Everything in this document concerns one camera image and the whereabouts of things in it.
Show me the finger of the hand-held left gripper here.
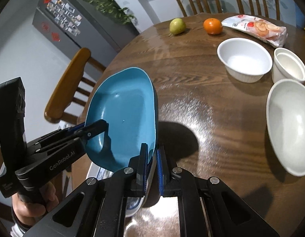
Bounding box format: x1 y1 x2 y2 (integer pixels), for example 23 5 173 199
26 126 85 151
35 119 109 155

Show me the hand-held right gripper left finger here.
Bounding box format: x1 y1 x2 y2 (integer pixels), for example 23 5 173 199
23 143 155 237

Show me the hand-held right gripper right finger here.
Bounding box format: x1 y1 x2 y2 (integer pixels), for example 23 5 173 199
156 145 281 237

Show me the white blue patterned plate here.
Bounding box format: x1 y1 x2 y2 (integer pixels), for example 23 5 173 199
85 148 158 218

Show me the white ribbed bowl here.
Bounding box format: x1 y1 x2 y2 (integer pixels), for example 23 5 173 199
217 38 273 83

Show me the small white bowl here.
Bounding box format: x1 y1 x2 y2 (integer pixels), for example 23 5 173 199
271 48 305 84

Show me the person's left hand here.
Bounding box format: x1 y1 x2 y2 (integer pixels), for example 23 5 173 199
11 181 59 228

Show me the grey refrigerator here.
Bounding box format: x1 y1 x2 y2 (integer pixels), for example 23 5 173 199
32 0 140 55

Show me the cluster of fridge photos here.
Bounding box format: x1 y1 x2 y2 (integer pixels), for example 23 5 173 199
45 0 82 36

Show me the green trailing plant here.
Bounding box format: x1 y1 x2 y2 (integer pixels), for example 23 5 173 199
56 0 137 25

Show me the green pear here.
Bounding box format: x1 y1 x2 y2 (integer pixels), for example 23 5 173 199
169 18 187 36

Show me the orange mandarin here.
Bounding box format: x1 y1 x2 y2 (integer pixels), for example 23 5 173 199
203 18 223 35

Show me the white pink snack bag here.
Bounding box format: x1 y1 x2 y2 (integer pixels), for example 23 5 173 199
221 15 288 48

